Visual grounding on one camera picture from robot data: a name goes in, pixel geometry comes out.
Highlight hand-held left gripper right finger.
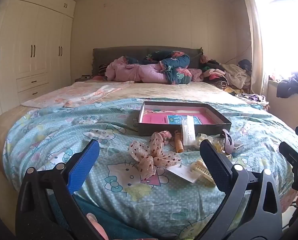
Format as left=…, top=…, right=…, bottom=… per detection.
left=196, top=139, right=283, bottom=240

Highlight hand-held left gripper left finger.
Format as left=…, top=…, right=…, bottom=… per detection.
left=15, top=139, right=107, bottom=240

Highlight cream hair claw clip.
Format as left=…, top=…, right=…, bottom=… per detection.
left=190, top=160, right=215, bottom=187

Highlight bag of yellow bracelets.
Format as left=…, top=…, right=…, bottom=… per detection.
left=209, top=136, right=227, bottom=153

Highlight purple hair claw clip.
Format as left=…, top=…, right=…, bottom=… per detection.
left=221, top=129, right=233, bottom=155

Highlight white earring card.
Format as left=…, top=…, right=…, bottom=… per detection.
left=167, top=166, right=199, bottom=183

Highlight dark cardboard box pink lining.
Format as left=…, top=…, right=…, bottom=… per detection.
left=138, top=101, right=232, bottom=137

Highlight orange spiral hair tie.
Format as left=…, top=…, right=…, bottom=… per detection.
left=174, top=130, right=184, bottom=153

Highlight pink dotted bow scrunchie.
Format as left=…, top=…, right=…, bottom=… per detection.
left=128, top=132, right=182, bottom=182

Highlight small silver case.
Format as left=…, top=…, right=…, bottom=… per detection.
left=230, top=141, right=244, bottom=155

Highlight blue cartoon cat bedsheet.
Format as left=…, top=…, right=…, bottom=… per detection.
left=3, top=97, right=298, bottom=240

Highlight clear plastic bag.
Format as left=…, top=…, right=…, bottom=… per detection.
left=181, top=115, right=196, bottom=146

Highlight dark garment on windowsill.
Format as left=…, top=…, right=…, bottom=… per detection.
left=276, top=70, right=298, bottom=98

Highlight small pink hair ornament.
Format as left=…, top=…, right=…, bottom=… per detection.
left=161, top=130, right=173, bottom=143

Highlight scattered purple white clothes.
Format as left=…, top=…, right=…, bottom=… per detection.
left=236, top=92, right=269, bottom=106

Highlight pink cartoon blanket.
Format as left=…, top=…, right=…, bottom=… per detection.
left=22, top=81, right=135, bottom=108

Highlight pile of clothes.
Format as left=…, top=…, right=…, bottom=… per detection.
left=200, top=55, right=253, bottom=95

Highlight pink fuzzy blanket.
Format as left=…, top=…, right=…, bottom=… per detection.
left=189, top=67, right=204, bottom=82

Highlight beige curtain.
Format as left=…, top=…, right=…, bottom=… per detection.
left=242, top=0, right=270, bottom=98

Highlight dark blue floral quilt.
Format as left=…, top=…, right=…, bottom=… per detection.
left=125, top=50, right=192, bottom=84

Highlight pink quilt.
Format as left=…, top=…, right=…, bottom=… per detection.
left=105, top=56, right=169, bottom=82

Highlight grey bed headboard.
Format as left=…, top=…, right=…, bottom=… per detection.
left=92, top=46, right=204, bottom=77

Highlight cream built-in wardrobe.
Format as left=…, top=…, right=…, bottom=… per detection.
left=0, top=0, right=76, bottom=117

